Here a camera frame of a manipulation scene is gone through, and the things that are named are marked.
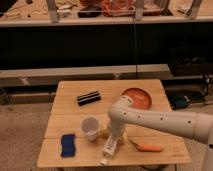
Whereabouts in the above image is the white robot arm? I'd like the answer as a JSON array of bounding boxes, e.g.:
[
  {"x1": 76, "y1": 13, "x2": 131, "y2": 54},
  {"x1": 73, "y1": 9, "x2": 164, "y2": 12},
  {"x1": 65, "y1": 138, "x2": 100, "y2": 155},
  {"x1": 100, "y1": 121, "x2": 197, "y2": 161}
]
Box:
[{"x1": 103, "y1": 95, "x2": 213, "y2": 171}]

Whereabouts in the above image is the wooden table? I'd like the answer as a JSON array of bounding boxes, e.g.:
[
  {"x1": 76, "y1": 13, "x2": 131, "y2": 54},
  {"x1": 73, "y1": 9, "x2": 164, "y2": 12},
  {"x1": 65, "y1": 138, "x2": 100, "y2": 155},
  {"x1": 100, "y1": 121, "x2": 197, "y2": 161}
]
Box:
[{"x1": 37, "y1": 79, "x2": 191, "y2": 168}]

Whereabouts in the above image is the clear plastic cup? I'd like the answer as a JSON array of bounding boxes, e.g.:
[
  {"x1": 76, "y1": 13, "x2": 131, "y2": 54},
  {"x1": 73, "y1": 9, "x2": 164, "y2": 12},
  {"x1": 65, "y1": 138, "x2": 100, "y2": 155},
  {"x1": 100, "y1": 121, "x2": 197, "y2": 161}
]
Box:
[{"x1": 81, "y1": 117, "x2": 99, "y2": 141}]

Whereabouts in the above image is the black striped box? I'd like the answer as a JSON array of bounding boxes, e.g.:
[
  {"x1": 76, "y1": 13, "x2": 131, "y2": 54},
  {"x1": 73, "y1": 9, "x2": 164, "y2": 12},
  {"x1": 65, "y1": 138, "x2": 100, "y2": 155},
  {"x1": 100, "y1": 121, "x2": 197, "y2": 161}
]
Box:
[{"x1": 77, "y1": 91, "x2": 101, "y2": 106}]

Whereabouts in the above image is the orange carrot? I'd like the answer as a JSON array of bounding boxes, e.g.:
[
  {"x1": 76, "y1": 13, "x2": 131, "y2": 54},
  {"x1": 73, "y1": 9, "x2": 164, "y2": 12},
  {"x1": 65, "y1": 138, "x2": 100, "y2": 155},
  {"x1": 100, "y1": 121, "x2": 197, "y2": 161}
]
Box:
[{"x1": 130, "y1": 140, "x2": 164, "y2": 152}]

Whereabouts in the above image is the white squeeze bottle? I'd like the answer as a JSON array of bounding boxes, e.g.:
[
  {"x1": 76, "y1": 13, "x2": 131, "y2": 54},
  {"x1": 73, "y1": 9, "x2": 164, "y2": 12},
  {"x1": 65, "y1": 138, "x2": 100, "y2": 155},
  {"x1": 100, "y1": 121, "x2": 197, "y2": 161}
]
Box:
[{"x1": 100, "y1": 135, "x2": 118, "y2": 166}]

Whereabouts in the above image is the dark blue bag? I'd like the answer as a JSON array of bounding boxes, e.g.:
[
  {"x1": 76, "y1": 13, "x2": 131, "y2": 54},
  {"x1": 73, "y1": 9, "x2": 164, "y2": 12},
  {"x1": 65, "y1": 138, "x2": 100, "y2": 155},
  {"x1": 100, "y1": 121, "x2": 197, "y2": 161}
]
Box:
[{"x1": 169, "y1": 94, "x2": 190, "y2": 109}]

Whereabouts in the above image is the blue sponge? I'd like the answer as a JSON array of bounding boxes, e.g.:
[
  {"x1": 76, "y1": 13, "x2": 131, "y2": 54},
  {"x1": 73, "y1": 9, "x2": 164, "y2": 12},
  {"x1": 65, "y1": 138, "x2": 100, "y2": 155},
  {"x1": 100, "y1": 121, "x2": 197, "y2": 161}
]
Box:
[{"x1": 61, "y1": 134, "x2": 76, "y2": 157}]

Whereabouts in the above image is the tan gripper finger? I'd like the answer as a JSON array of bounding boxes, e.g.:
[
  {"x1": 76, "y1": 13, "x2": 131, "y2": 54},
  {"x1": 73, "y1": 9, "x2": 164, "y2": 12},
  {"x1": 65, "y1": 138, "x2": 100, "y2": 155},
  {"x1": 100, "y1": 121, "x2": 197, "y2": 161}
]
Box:
[
  {"x1": 97, "y1": 129, "x2": 109, "y2": 138},
  {"x1": 118, "y1": 133, "x2": 128, "y2": 144}
]

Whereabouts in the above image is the orange ceramic bowl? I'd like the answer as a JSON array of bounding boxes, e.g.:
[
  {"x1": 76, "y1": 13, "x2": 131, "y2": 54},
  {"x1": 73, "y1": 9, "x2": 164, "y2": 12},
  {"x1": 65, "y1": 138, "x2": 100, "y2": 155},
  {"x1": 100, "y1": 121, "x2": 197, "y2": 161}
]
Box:
[{"x1": 122, "y1": 88, "x2": 152, "y2": 110}]

